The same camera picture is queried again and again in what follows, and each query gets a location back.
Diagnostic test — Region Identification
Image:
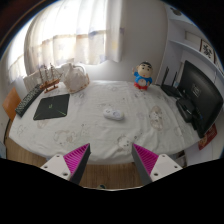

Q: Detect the black computer monitor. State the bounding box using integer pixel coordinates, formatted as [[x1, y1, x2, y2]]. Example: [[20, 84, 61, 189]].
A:
[[176, 61, 223, 138]]

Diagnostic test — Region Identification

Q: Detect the black wifi router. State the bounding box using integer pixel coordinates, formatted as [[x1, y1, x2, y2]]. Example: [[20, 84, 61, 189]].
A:
[[160, 67, 181, 97]]

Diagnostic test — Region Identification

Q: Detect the white sheer curtain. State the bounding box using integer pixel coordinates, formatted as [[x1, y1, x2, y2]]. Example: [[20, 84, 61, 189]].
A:
[[3, 0, 125, 83]]

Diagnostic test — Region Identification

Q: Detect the framed calligraphy picture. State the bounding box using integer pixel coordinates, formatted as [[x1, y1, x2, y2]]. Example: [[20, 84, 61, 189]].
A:
[[200, 40, 215, 62]]

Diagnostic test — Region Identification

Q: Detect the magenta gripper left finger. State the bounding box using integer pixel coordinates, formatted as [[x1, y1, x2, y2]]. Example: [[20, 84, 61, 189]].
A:
[[42, 144, 91, 184]]

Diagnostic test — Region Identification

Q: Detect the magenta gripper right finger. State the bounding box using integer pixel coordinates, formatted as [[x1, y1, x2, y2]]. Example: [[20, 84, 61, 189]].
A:
[[132, 144, 182, 185]]

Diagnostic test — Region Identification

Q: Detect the black keyboard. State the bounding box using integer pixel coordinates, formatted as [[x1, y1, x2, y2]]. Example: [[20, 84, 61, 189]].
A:
[[15, 84, 42, 117]]

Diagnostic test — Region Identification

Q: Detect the white teapot shaped bag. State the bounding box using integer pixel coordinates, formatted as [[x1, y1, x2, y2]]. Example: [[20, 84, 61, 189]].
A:
[[61, 63, 90, 94]]

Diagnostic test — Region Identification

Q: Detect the red booklet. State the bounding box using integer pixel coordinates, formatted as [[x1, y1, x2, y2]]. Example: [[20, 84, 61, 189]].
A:
[[198, 124, 217, 150]]

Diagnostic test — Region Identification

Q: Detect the white wall shelf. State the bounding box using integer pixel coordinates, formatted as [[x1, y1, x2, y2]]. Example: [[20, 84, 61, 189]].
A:
[[156, 4, 224, 90]]

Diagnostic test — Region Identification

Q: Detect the cartoon boy figurine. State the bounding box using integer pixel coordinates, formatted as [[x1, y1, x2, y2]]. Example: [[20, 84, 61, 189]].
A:
[[132, 61, 153, 90]]

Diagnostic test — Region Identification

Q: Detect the orange wooden chair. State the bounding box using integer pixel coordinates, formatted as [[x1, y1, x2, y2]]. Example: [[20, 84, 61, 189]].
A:
[[2, 87, 21, 121]]

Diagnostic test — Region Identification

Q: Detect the white patterned tablecloth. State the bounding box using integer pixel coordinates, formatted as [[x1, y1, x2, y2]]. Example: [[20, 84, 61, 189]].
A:
[[9, 81, 199, 165]]

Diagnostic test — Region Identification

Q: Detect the wooden model sailing ship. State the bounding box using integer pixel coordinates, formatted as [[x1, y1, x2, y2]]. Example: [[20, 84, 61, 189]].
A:
[[39, 65, 62, 93]]

